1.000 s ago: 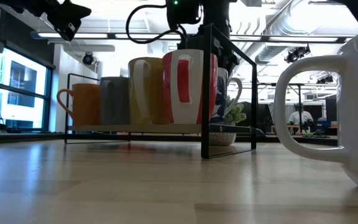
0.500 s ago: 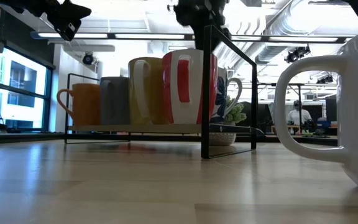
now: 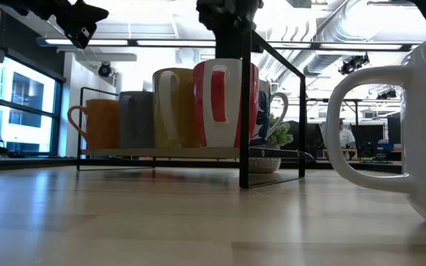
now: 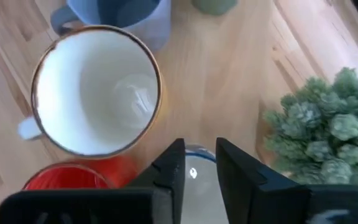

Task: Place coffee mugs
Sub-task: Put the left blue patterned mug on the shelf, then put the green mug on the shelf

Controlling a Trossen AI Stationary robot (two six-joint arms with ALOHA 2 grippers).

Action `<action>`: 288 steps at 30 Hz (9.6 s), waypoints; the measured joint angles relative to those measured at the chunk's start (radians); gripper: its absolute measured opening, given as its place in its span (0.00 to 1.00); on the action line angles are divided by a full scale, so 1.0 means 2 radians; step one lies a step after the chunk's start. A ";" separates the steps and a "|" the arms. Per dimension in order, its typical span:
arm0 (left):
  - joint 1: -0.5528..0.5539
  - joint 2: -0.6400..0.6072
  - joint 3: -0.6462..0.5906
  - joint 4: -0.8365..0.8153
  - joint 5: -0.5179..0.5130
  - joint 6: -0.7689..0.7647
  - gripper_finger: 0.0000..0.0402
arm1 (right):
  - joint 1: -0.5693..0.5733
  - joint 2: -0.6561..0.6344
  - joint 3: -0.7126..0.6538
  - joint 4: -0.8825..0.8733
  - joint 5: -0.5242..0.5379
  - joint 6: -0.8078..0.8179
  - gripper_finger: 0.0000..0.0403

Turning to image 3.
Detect black monitor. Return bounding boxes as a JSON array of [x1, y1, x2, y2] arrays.
[[387, 117, 402, 146], [350, 123, 386, 149]]

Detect black background rig frame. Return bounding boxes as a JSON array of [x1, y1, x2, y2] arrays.
[[307, 96, 402, 129]]

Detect black aluminium table frame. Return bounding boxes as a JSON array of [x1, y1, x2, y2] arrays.
[[0, 157, 402, 174]]

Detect long linear light fixture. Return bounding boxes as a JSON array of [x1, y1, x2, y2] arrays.
[[35, 36, 426, 52]]

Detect orange mug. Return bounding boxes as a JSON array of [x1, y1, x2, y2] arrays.
[[67, 98, 121, 150]]

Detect red and white mug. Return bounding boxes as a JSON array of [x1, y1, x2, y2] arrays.
[[192, 58, 260, 149]]

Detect silver air duct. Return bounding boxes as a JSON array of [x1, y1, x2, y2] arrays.
[[268, 0, 384, 97]]

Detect person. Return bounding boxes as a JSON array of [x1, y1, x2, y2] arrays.
[[337, 117, 356, 149]]

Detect black dome camera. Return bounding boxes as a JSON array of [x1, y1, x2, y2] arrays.
[[97, 61, 112, 78]]

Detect black spotlight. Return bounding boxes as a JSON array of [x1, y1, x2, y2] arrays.
[[338, 53, 371, 76], [375, 88, 398, 100]]

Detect large glass window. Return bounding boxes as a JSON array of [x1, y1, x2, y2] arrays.
[[0, 55, 64, 158]]

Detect grey mug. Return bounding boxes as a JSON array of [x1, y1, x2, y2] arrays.
[[118, 90, 157, 149]]

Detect yellow mug white handle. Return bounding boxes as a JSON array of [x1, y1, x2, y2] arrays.
[[152, 67, 201, 149]]

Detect green succulent potted plant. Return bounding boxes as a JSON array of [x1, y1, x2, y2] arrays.
[[249, 112, 294, 174]]

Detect grey-green mug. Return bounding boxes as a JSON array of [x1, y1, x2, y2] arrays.
[[249, 79, 290, 148]]

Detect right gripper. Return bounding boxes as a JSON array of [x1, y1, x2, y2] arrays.
[[196, 0, 264, 60]]

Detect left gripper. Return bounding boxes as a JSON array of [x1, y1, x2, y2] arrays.
[[52, 0, 109, 50]]

